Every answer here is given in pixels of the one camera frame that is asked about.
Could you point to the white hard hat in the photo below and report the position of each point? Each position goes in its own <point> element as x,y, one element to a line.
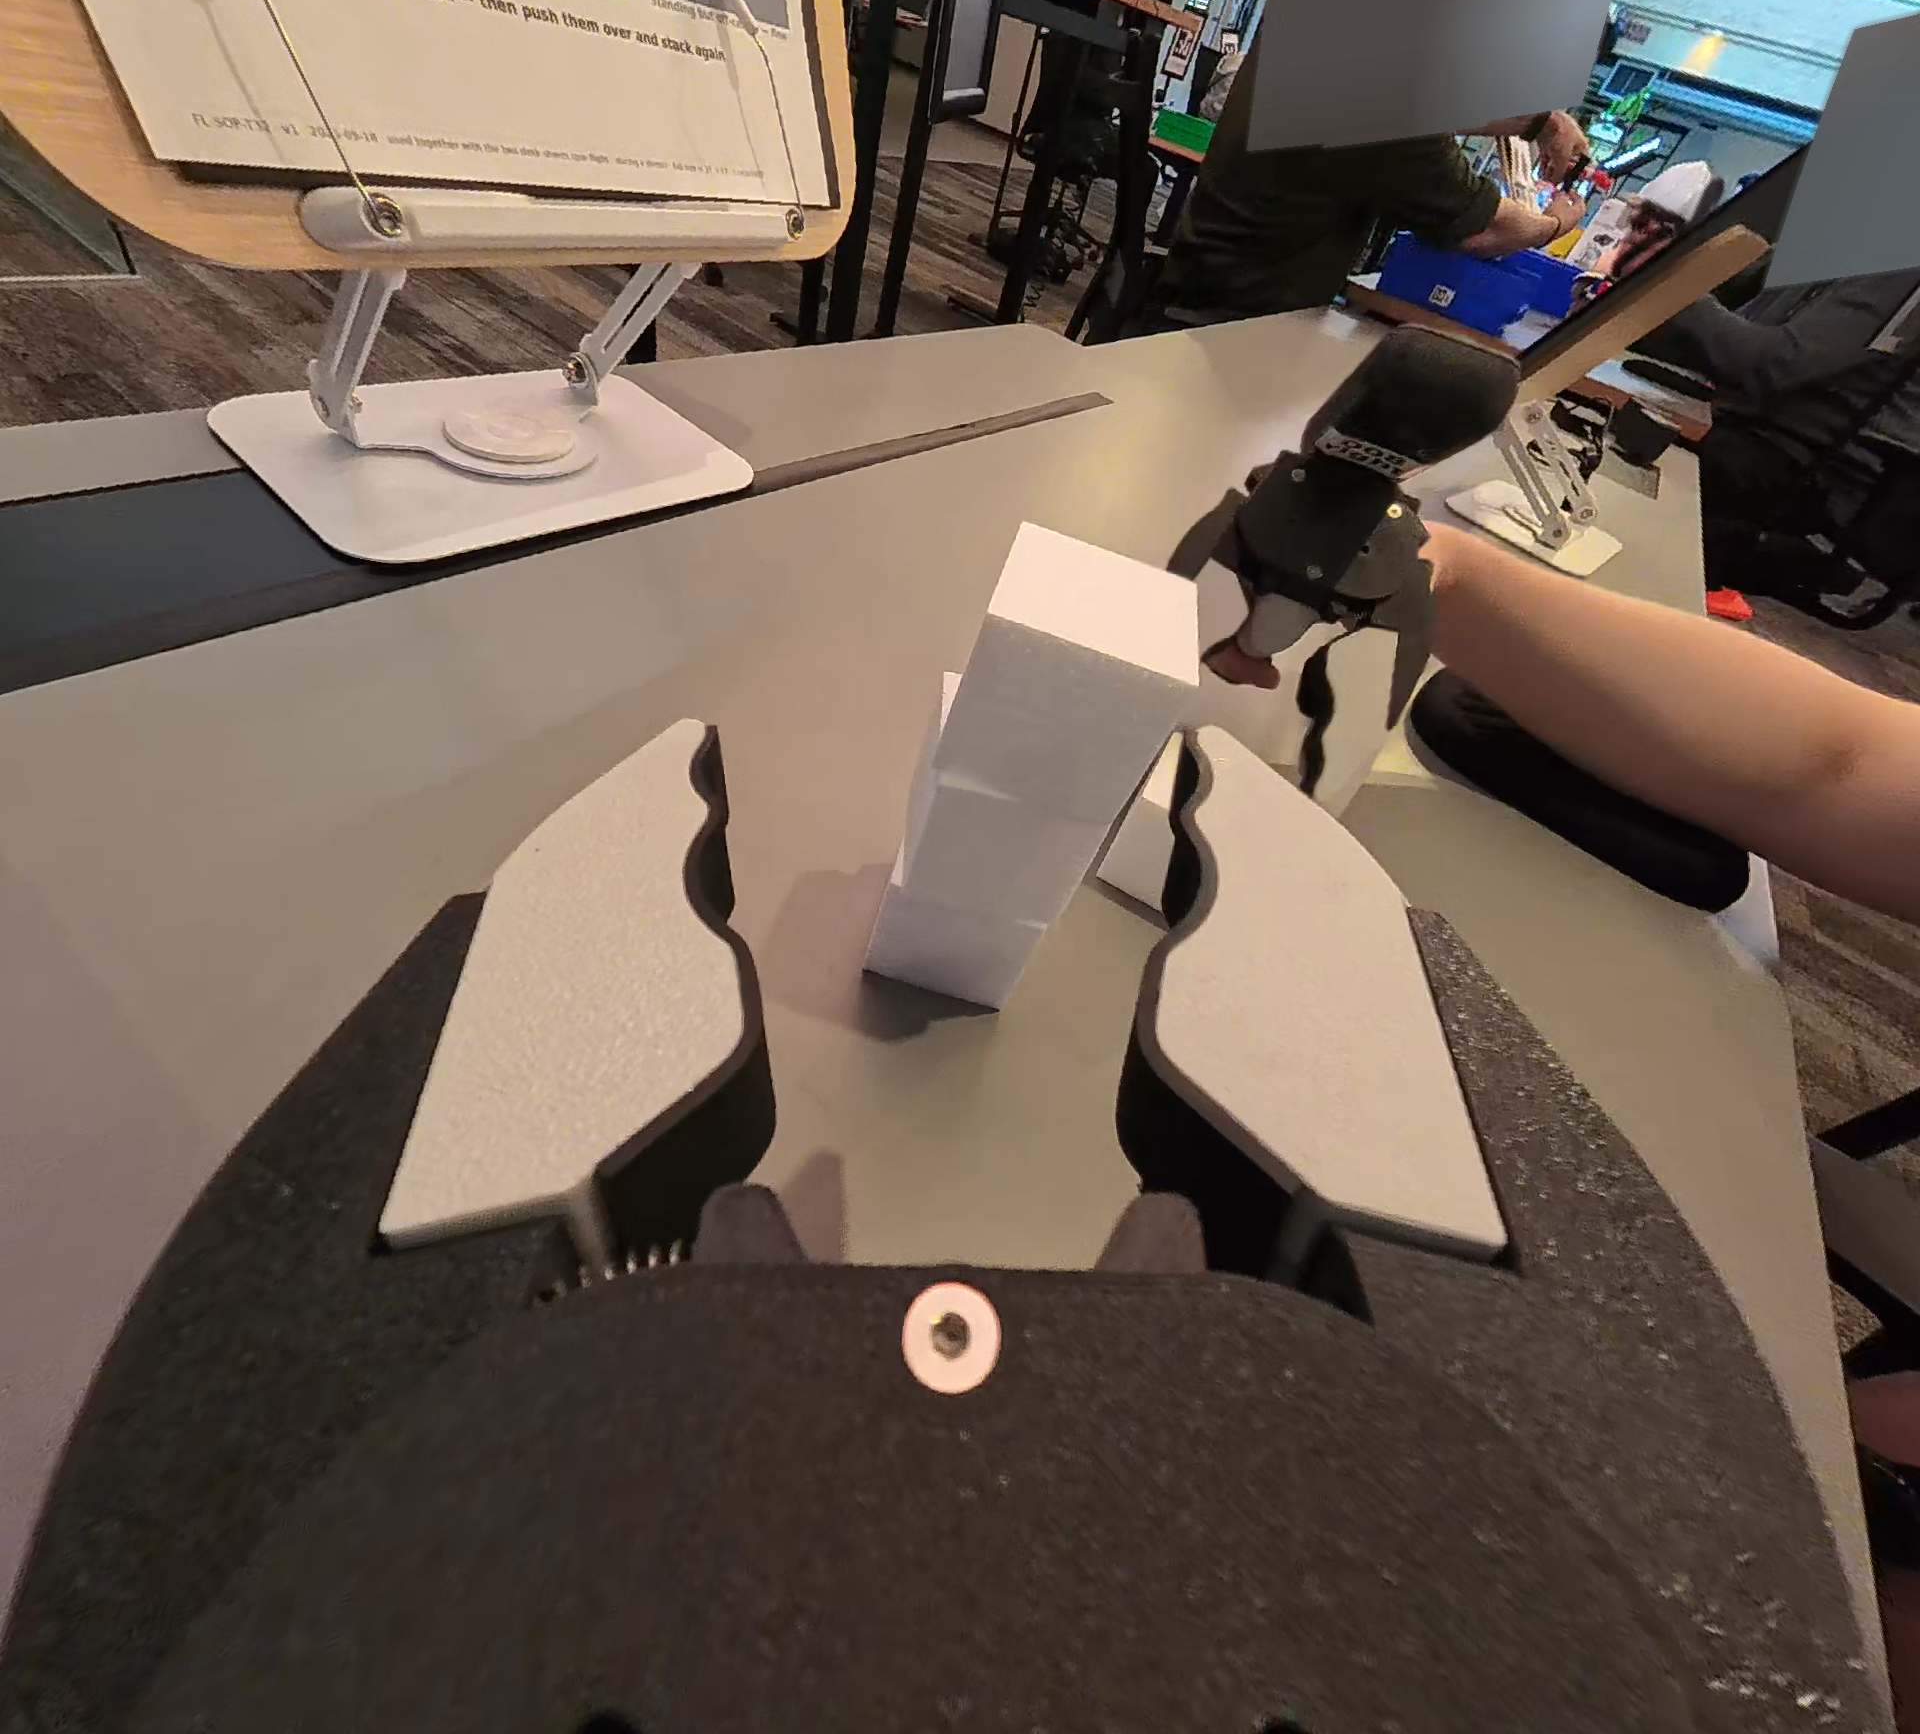
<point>1682,188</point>

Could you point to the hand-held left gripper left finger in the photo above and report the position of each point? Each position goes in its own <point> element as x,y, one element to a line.
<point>585,1015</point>

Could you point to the black mesh wrist rest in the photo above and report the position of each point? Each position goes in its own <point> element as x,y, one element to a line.
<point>1575,804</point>

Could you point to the printed instruction sheet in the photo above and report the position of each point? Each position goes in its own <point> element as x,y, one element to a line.
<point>451,68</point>

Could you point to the person's dark red shorts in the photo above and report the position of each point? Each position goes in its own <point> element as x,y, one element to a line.
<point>1893,1448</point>

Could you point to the person's right hand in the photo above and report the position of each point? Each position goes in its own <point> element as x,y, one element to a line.
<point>1245,664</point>

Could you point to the black floor stand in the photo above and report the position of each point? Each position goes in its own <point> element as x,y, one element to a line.
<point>849,39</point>

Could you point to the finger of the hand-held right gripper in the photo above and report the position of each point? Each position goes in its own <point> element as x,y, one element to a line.
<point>1358,698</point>
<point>1143,849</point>

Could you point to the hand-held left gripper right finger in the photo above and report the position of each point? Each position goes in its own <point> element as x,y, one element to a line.
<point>1320,1044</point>

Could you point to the green box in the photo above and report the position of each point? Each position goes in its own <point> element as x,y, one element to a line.
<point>1183,129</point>

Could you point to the blue plastic bin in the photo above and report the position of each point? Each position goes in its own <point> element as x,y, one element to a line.
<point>1484,279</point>

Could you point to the person's right forearm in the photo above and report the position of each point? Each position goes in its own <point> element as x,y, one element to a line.
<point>1651,698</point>

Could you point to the wooden document board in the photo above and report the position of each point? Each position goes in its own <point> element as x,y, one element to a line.
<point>61,114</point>

